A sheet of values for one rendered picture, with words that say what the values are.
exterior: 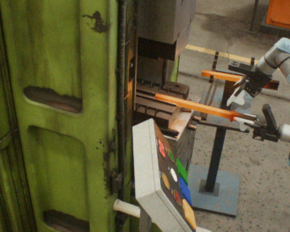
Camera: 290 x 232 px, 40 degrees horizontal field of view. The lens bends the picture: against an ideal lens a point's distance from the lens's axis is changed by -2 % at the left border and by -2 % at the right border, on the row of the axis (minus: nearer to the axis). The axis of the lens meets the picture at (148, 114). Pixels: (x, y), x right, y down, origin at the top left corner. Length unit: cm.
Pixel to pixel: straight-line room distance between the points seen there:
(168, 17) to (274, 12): 384
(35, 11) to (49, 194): 94
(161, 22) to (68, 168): 78
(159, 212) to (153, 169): 13
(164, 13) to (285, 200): 183
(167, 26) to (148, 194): 65
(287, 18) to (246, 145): 239
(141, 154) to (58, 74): 49
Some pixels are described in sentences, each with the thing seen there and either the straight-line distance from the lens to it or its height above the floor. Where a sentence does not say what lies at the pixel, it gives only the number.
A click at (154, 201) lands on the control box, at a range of 119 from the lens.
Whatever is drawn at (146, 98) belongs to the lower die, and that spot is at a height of 99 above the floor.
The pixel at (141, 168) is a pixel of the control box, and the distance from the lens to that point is 125.
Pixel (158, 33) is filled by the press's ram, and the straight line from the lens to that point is 154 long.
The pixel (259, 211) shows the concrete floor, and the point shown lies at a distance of 282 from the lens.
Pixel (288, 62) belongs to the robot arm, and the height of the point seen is 135.
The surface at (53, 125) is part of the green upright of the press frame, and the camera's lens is 165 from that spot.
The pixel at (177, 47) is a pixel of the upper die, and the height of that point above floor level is 132.
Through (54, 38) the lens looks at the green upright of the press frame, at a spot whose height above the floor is 139.
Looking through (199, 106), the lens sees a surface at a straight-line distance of 183.
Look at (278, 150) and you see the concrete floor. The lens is 335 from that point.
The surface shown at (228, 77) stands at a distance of 217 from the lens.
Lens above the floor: 203
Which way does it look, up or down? 36 degrees down
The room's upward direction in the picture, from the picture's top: 4 degrees clockwise
